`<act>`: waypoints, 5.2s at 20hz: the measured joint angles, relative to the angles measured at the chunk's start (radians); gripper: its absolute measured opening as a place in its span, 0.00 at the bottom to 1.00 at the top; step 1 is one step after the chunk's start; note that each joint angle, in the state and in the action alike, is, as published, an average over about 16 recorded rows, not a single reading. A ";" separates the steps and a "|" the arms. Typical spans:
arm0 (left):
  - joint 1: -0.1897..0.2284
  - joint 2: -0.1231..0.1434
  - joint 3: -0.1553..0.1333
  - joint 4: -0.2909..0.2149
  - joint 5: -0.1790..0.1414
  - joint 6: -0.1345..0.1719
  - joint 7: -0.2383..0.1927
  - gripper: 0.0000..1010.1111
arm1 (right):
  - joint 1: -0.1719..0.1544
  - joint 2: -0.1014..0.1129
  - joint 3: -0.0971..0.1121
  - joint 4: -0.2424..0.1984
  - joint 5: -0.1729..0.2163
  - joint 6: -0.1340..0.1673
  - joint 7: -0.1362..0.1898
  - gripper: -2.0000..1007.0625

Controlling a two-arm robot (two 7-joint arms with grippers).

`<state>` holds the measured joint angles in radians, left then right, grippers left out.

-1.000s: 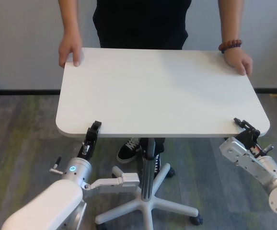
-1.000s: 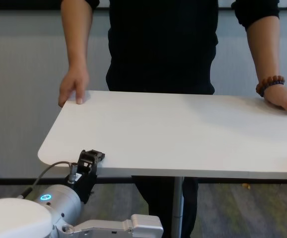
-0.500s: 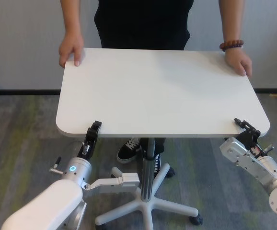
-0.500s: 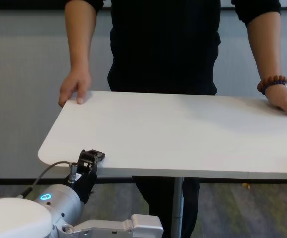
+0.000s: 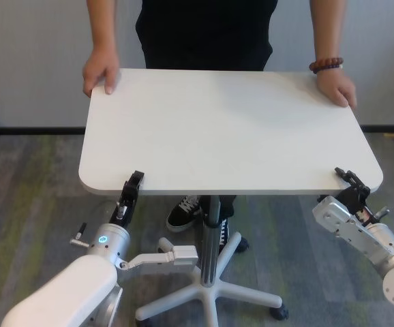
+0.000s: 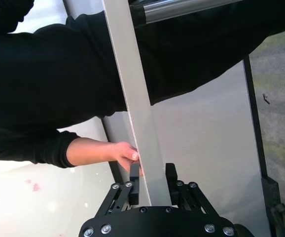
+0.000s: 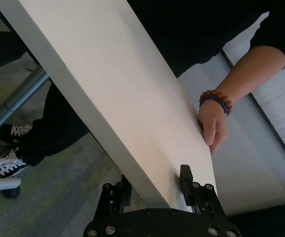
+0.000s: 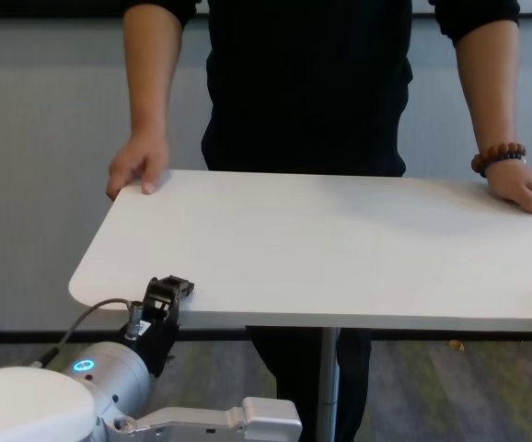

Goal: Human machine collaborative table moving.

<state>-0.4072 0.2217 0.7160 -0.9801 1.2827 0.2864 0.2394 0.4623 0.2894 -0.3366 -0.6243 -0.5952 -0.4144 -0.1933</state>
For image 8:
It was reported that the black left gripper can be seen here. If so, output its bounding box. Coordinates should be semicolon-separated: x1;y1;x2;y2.
118;274;197;379

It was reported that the white rolling pedestal table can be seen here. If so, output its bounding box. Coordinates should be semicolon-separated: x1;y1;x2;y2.
67;169;532;442

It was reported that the person's left forearm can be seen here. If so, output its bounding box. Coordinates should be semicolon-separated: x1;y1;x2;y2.
452;17;523;157

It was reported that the person's right forearm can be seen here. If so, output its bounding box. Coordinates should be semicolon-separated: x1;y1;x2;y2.
122;5;186;144

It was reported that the person's right hand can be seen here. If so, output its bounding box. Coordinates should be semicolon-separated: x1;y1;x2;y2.
106;133;171;202

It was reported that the person's left hand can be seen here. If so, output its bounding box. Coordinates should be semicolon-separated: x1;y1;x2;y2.
484;161;532;217

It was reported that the black framed glass whiteboard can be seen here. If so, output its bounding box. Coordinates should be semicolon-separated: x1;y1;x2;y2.
0;0;127;19

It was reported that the left gripper grey cable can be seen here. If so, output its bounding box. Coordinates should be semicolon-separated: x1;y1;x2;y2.
29;297;145;369

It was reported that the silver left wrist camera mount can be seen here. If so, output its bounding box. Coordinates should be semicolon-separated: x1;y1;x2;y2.
109;396;304;442

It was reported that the dark blue bead bracelet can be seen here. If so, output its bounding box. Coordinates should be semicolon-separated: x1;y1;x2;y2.
491;154;527;168

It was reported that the brown wooden bead bracelet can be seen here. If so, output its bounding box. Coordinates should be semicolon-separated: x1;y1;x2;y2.
471;142;527;179

